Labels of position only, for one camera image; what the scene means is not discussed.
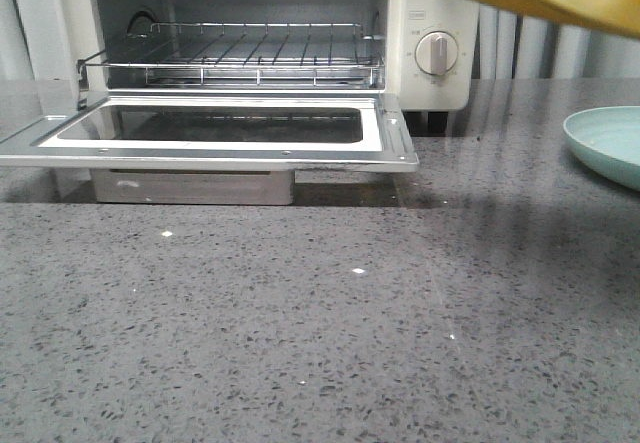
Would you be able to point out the glass oven door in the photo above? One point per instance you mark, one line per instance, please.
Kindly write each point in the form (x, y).
(220, 132)

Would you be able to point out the white Toshiba toaster oven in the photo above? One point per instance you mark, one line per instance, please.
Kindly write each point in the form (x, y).
(45, 39)

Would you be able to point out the lower oven control knob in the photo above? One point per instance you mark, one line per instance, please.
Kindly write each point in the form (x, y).
(436, 53)

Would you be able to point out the grey-white curtain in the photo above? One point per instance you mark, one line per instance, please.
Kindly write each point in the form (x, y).
(510, 46)

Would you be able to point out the light green round plate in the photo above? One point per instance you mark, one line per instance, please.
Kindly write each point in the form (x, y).
(606, 140)

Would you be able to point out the wire oven rack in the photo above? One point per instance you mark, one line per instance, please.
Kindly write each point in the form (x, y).
(208, 55)

